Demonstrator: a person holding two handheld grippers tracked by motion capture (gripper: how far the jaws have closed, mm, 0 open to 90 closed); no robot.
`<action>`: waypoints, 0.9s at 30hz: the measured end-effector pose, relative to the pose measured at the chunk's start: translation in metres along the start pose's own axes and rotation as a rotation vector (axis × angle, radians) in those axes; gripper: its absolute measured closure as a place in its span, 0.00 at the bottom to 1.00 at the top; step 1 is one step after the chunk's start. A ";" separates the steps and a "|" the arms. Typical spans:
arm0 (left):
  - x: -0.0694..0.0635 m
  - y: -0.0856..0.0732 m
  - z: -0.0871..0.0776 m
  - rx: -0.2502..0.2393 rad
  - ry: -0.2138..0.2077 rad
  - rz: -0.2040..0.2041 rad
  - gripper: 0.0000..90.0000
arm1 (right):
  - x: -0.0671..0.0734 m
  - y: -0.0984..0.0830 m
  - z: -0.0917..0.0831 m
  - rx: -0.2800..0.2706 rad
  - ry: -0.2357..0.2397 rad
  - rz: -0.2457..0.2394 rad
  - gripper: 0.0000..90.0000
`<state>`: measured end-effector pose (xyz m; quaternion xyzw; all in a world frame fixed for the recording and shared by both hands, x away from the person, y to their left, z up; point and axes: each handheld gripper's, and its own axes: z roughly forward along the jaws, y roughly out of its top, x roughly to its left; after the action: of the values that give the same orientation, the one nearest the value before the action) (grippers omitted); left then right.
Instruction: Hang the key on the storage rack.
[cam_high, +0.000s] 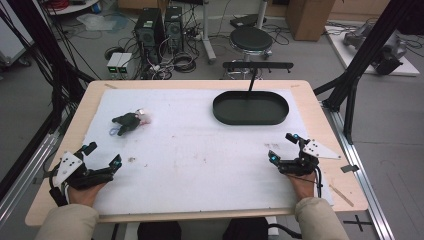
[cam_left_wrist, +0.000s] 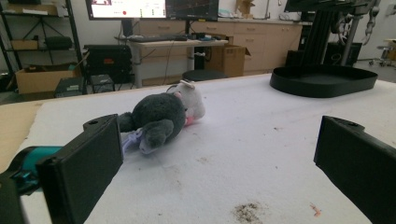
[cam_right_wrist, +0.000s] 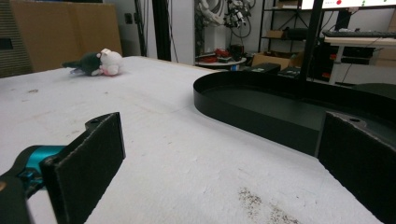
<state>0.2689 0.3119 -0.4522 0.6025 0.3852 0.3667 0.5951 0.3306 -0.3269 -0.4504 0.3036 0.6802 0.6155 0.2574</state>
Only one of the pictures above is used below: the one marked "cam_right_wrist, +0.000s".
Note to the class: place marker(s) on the ribbed grey panel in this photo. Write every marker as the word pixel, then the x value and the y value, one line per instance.
pixel 12 40

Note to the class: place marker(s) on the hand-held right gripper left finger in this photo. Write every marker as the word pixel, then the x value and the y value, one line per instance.
pixel 84 174

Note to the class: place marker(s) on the large cardboard sheet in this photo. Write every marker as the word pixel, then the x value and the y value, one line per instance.
pixel 62 34

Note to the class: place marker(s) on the white desk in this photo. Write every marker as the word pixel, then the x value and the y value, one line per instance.
pixel 358 42

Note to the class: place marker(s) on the round white side table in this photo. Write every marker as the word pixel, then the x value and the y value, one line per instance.
pixel 221 63

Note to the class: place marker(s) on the black box with label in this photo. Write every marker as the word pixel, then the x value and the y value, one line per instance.
pixel 264 67

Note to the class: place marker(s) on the black vertical beam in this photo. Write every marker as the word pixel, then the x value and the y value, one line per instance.
pixel 162 29

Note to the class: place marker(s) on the black metal shelf rack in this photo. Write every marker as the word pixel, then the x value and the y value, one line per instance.
pixel 280 28

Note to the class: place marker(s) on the open cardboard box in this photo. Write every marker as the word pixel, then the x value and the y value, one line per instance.
pixel 274 59

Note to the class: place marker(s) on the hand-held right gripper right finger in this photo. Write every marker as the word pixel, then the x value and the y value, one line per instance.
pixel 361 161

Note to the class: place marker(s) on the black vertical stand pole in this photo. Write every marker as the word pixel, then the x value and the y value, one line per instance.
pixel 311 37

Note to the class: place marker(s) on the black keyboard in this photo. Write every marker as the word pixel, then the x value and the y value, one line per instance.
pixel 358 34

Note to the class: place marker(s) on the black oval metal tray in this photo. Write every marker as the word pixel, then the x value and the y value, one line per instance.
pixel 258 105

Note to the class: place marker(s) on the green and white plush toy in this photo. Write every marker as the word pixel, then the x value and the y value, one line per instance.
pixel 102 63

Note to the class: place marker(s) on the monitor screen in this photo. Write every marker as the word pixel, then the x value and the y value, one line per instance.
pixel 348 3

